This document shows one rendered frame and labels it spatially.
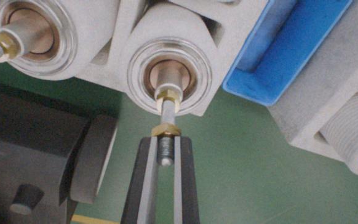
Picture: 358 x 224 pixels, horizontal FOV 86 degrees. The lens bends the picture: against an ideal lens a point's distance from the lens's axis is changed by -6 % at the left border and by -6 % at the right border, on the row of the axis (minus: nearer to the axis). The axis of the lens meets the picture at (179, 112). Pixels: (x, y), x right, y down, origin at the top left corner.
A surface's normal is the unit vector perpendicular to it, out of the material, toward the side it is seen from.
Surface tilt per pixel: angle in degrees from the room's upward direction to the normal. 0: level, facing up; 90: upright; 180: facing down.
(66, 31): 4
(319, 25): 88
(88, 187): 18
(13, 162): 45
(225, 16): 0
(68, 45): 4
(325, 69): 90
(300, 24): 88
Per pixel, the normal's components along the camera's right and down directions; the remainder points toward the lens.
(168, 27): -0.01, -0.11
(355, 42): -0.93, -0.29
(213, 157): 0.01, 0.59
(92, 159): 0.31, -0.17
